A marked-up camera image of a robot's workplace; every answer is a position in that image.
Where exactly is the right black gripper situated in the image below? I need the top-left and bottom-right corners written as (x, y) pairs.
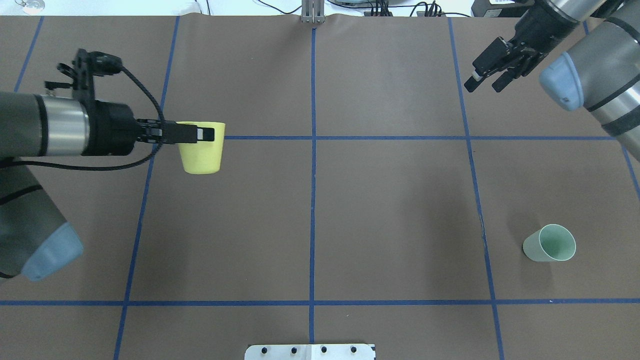
top-left (464, 0), bottom-right (579, 92)

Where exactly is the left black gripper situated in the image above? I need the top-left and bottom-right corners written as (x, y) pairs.
top-left (81, 100), bottom-right (216, 157)

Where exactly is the yellow plastic cup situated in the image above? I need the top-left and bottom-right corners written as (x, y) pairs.
top-left (178, 121), bottom-right (226, 174)

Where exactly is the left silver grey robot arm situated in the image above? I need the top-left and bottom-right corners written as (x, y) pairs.
top-left (1, 92), bottom-right (224, 282)

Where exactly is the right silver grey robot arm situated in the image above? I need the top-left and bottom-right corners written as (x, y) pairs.
top-left (464, 0), bottom-right (640, 159)

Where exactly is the pale green plastic cup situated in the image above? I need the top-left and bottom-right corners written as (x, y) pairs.
top-left (522, 224), bottom-right (577, 262)

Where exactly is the brown paper table mat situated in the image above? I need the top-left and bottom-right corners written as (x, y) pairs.
top-left (1, 14), bottom-right (639, 360)

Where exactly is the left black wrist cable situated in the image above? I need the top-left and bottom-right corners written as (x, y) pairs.
top-left (0, 65), bottom-right (167, 172)

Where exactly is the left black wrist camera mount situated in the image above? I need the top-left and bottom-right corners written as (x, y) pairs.
top-left (44, 48), bottom-right (123, 105)

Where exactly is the aluminium frame post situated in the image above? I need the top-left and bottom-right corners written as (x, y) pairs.
top-left (300, 0), bottom-right (326, 25)

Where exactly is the white camera stand pillar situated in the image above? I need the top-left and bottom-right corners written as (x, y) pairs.
top-left (244, 343), bottom-right (377, 360)

